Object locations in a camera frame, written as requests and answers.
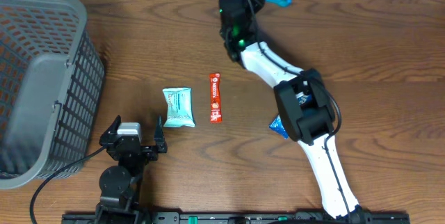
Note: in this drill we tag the mint green wipes pack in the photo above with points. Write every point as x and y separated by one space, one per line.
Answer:
180 113

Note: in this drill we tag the red coffee stick sachet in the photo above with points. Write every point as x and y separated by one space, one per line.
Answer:
215 103

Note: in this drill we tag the blue Oreo cookie pack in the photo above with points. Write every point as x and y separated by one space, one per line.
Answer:
277 126

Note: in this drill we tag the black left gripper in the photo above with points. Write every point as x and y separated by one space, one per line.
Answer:
149 154

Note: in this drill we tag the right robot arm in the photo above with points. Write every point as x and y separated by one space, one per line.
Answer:
309 114

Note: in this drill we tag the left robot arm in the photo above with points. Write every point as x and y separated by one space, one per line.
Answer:
120 184

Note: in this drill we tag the grey plastic basket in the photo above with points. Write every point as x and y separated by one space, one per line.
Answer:
51 81

